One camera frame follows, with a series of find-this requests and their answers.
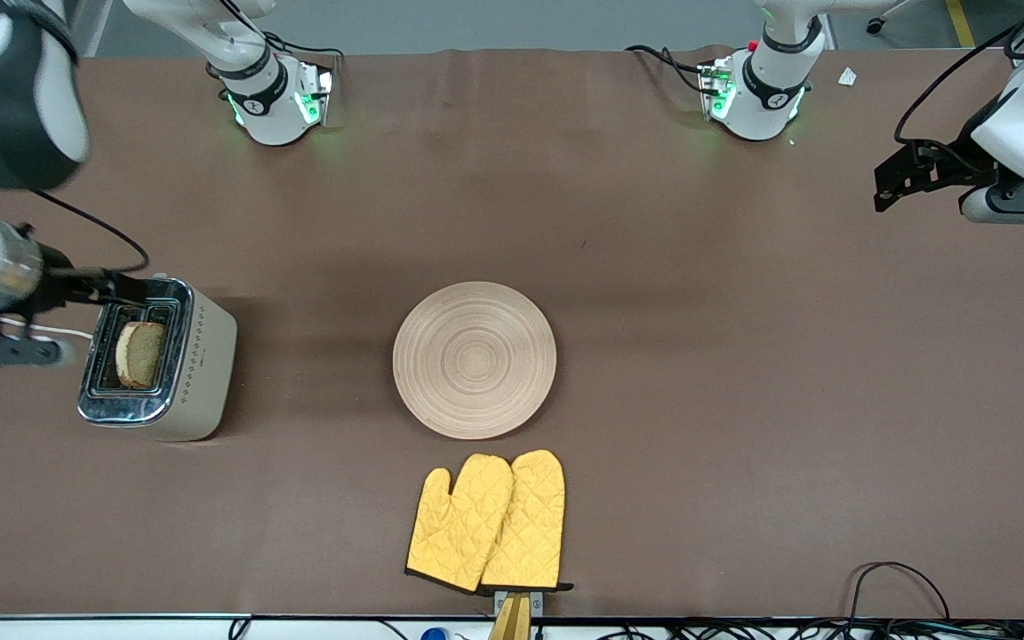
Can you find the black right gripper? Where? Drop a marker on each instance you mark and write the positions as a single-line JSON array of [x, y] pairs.
[[65, 285]]

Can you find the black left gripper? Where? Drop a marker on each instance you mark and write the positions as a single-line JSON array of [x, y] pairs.
[[946, 171]]

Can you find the brown bread slice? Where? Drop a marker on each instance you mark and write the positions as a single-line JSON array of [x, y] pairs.
[[140, 356]]

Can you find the round wooden plate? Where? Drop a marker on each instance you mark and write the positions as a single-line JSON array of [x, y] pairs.
[[475, 360]]

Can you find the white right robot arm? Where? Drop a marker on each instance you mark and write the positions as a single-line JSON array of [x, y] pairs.
[[5, 116]]

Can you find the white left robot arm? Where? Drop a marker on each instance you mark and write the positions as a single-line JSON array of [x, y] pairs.
[[770, 98]]

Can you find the chrome and beige toaster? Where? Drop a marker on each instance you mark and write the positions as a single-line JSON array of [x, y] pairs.
[[210, 373]]

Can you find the white paper scrap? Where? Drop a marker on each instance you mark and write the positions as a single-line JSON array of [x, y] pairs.
[[848, 77]]

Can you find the black chair caster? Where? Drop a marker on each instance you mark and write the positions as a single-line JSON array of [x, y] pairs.
[[876, 27]]

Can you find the yellow quilted oven mitt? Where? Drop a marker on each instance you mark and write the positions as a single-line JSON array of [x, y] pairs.
[[530, 524], [459, 533]]

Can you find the small blue object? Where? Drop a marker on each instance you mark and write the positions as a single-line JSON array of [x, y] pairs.
[[435, 635]]

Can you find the small metal bracket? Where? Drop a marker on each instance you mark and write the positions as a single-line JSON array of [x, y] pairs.
[[537, 603]]

